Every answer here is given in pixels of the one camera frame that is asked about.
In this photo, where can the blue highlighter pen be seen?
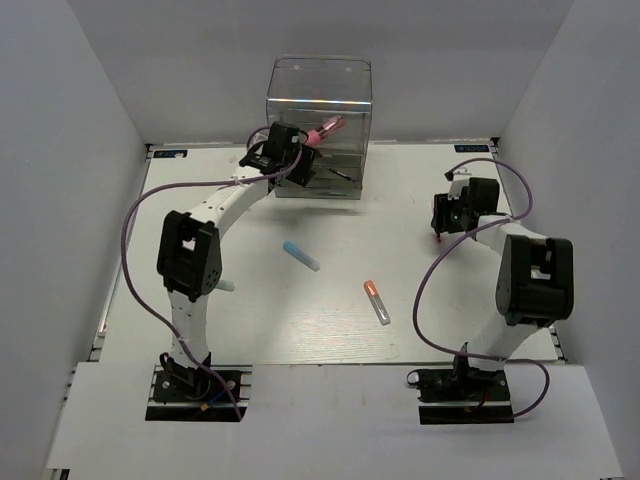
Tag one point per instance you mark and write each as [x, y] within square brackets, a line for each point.
[301, 256]

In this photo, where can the clear acrylic drawer organizer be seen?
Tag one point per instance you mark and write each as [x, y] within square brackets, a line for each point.
[331, 98]

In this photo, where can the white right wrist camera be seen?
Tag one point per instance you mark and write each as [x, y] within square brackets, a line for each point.
[459, 179]

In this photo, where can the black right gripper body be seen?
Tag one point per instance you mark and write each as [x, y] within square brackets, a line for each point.
[450, 214]

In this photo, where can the pink-capped marker tube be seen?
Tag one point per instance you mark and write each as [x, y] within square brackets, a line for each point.
[316, 136]

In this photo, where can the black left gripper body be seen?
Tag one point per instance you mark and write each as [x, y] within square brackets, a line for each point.
[300, 172]

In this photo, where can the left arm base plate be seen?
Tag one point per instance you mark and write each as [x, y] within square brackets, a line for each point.
[171, 401]

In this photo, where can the orange highlighter pen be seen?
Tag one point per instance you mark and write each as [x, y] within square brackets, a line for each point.
[376, 302]

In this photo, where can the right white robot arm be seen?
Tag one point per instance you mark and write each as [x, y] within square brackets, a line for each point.
[535, 282]

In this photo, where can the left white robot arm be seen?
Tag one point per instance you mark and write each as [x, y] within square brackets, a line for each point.
[190, 259]

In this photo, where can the black pen in drawer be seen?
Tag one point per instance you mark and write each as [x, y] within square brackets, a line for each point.
[339, 174]

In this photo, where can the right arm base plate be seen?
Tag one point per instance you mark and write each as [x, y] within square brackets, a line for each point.
[446, 398]

